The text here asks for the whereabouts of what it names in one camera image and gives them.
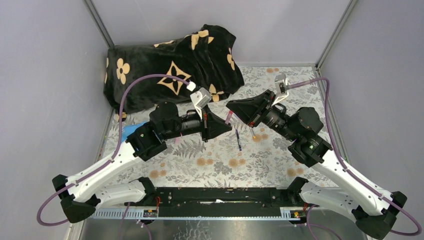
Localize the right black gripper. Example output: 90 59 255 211
224 90 296 142

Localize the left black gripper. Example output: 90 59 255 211
161 102 232 141

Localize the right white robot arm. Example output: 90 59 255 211
226 90 407 240

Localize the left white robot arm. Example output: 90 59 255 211
52 102 232 223

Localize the dark purple pen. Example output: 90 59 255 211
235 129 242 152

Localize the black floral plush blanket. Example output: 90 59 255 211
103 24 245 114

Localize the blue cartoon cloth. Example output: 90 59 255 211
120 122 146 143

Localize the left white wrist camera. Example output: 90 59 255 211
186 81 212 119

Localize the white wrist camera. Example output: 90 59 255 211
272 73 289 106
186 81 212 119

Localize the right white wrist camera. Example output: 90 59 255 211
272 73 289 106

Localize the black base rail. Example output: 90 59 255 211
132 177 321 220

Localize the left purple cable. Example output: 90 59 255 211
36 74 196 227

